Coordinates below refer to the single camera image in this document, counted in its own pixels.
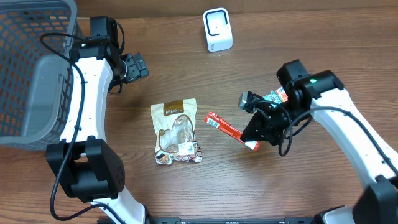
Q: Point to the red candy bar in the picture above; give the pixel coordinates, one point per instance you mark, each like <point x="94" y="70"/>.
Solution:
<point x="218" y="122"/>

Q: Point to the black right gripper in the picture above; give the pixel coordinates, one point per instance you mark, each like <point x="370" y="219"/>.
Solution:
<point x="267" y="129"/>

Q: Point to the grey plastic basket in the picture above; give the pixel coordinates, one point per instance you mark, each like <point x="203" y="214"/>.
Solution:
<point x="36" y="83"/>

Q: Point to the white barcode scanner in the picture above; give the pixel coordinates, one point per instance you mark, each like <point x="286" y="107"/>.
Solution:
<point x="218" y="29"/>

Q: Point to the teal wet wipes pack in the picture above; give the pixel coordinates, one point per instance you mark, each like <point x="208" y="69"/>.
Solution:
<point x="272" y="96"/>

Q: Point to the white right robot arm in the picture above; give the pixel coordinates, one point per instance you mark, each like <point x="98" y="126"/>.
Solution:
<point x="323" y="98"/>

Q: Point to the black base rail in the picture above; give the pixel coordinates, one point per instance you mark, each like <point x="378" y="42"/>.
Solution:
<point x="286" y="220"/>

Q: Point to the white snack bag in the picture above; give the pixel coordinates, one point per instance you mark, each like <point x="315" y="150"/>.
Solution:
<point x="174" y="124"/>

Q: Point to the orange tissue pack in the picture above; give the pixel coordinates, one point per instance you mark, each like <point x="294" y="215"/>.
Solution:
<point x="282" y="94"/>

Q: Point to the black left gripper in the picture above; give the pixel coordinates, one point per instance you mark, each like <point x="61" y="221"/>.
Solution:
<point x="134" y="68"/>

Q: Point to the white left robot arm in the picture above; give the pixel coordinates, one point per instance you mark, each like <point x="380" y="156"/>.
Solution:
<point x="89" y="174"/>

